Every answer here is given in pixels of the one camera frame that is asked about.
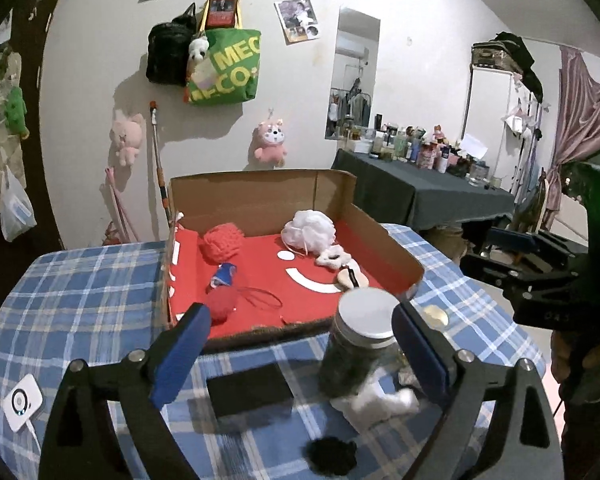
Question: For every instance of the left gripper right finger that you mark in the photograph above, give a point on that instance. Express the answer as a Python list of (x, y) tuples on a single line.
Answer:
[(430, 355)]

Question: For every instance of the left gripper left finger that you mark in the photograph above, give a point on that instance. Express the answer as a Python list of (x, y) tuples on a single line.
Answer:
[(173, 354)]

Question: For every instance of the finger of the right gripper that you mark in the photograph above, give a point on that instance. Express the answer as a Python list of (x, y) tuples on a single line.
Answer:
[(546, 245), (500, 275)]

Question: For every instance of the red sponge with cord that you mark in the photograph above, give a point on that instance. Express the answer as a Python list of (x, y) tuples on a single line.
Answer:
[(222, 301)]

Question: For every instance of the white packet pouch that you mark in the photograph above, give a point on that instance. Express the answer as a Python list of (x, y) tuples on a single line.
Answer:
[(372, 405)]

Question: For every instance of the blue cloth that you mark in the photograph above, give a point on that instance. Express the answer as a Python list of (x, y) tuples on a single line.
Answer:
[(223, 275)]

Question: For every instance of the beige powder puff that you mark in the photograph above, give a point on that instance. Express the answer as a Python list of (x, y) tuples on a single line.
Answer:
[(348, 278)]

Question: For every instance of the black fuzzy pompom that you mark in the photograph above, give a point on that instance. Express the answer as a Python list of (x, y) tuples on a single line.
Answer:
[(331, 457)]

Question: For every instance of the white fluffy scrunchie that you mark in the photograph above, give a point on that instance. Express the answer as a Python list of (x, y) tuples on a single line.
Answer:
[(333, 257)]

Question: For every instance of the person's right hand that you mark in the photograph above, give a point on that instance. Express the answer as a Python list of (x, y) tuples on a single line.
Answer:
[(576, 371)]

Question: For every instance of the tall jar dark contents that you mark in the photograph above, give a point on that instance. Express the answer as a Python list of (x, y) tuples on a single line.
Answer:
[(360, 335)]

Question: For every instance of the black floral gift box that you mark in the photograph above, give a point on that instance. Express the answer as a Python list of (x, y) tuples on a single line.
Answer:
[(259, 390)]

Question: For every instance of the blue plaid tablecloth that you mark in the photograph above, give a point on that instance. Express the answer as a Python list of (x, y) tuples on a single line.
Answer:
[(98, 304)]

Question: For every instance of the red mesh foam ball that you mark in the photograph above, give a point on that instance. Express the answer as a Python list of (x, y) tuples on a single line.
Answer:
[(222, 242)]

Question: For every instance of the white wardrobe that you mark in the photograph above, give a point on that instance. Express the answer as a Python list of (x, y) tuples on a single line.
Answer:
[(499, 111)]

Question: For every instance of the dark green covered table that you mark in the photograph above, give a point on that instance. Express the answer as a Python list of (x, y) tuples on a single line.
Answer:
[(422, 199)]

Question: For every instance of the cardboard box red lining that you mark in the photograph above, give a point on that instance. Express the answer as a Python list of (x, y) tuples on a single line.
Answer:
[(279, 292)]

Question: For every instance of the pink curtain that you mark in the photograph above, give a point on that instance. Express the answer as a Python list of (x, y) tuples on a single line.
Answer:
[(578, 125)]

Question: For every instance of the white round-logo device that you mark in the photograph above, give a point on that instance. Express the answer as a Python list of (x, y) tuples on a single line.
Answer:
[(22, 402)]

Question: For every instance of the pink sticks bundle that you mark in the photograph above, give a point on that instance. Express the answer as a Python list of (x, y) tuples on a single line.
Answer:
[(122, 220)]

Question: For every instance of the white bath loofah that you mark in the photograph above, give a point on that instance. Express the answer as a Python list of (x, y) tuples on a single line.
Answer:
[(309, 231)]

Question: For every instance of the white plastic bag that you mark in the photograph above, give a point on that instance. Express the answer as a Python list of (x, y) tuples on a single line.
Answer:
[(17, 215)]

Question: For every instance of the pink bunny plush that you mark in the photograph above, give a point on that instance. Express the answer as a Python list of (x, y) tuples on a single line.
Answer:
[(129, 135)]

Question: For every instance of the pink bear plush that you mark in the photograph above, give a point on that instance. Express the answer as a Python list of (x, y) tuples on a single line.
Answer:
[(270, 143)]

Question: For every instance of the red-tipped broom stick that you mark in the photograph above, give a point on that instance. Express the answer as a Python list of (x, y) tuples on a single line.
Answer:
[(153, 115)]

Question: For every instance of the green tote bag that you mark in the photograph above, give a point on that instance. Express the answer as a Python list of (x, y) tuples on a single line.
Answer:
[(230, 72)]

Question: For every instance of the green frog plush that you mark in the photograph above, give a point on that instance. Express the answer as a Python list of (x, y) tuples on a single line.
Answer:
[(15, 111)]

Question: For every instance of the black hanging bag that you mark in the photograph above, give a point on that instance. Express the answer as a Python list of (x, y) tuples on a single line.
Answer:
[(168, 43)]

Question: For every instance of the small panda plush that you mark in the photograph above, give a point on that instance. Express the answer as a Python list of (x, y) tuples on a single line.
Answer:
[(197, 52)]

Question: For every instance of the dark wooden door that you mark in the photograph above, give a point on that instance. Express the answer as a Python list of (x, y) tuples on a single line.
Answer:
[(29, 23)]

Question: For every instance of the wall mirror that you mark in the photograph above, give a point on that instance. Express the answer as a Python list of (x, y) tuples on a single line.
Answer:
[(354, 74)]

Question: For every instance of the wall photo poster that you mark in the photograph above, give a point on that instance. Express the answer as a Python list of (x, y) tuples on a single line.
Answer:
[(298, 20)]

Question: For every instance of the red photo frame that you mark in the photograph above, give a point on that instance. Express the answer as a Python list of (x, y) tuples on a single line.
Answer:
[(221, 14)]

